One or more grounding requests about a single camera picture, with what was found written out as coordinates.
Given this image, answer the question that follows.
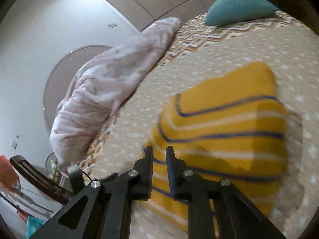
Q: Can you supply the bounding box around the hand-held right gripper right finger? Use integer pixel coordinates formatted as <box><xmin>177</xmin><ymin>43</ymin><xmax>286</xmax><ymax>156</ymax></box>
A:
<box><xmin>166</xmin><ymin>146</ymin><xmax>287</xmax><ymax>239</ymax></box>

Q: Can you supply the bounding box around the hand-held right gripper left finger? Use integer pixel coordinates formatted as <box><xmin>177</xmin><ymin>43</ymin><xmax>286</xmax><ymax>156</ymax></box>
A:
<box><xmin>29</xmin><ymin>146</ymin><xmax>154</xmax><ymax>239</ymax></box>

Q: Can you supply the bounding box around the yellow striped sweater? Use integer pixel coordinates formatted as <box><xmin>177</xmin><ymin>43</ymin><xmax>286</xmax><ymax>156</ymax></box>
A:
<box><xmin>143</xmin><ymin>62</ymin><xmax>291</xmax><ymax>234</ymax></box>

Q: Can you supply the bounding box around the pink floral duvet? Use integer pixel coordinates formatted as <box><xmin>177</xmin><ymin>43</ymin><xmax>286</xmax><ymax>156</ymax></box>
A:
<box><xmin>49</xmin><ymin>17</ymin><xmax>181</xmax><ymax>170</ymax></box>

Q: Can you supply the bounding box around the dark wooden chair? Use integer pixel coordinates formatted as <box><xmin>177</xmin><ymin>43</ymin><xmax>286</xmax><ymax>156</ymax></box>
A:
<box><xmin>9</xmin><ymin>155</ymin><xmax>75</xmax><ymax>206</ymax></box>

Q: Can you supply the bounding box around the beige dotted bedspread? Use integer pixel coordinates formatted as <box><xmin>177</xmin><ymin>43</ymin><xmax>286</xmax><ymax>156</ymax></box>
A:
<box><xmin>82</xmin><ymin>25</ymin><xmax>319</xmax><ymax>239</ymax></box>

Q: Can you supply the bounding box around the round grey panel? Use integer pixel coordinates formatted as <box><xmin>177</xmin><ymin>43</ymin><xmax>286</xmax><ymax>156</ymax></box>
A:
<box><xmin>43</xmin><ymin>44</ymin><xmax>114</xmax><ymax>132</ymax></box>

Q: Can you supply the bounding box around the teal cloth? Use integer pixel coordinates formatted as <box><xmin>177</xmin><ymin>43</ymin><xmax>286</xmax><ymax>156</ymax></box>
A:
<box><xmin>26</xmin><ymin>215</ymin><xmax>46</xmax><ymax>239</ymax></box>

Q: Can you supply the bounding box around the orange cloth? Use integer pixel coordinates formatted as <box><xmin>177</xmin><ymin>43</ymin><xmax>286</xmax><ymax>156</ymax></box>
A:
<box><xmin>0</xmin><ymin>154</ymin><xmax>20</xmax><ymax>195</ymax></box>

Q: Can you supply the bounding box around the teal pillow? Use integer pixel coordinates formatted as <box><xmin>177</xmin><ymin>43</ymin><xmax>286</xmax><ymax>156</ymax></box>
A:
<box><xmin>204</xmin><ymin>0</ymin><xmax>280</xmax><ymax>27</ymax></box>

